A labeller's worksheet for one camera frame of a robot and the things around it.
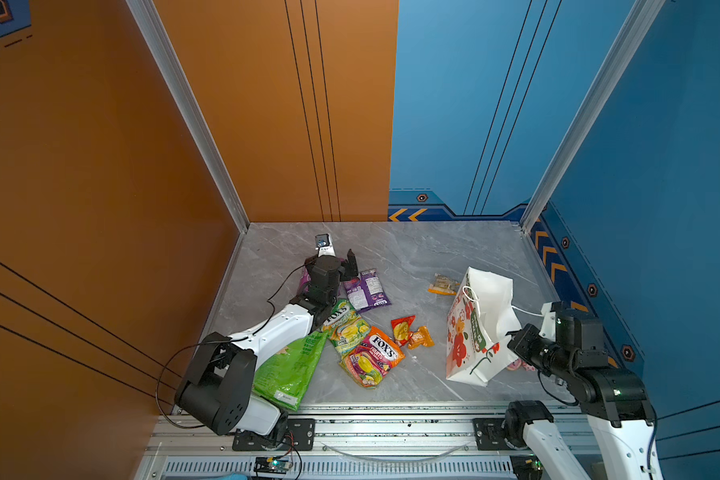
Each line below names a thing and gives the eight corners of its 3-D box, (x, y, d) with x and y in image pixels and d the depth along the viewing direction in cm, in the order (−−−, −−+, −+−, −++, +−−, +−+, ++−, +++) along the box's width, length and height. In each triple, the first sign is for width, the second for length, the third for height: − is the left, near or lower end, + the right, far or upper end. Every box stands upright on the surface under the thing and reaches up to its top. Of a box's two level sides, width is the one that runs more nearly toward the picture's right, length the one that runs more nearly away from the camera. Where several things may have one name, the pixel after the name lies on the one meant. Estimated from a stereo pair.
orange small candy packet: (409, 350, 89) (410, 346, 87) (404, 332, 93) (405, 328, 91) (432, 346, 90) (434, 342, 88) (427, 328, 94) (428, 324, 91)
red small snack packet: (395, 347, 90) (396, 341, 87) (390, 325, 94) (390, 319, 91) (419, 342, 91) (421, 336, 87) (413, 321, 95) (415, 315, 92)
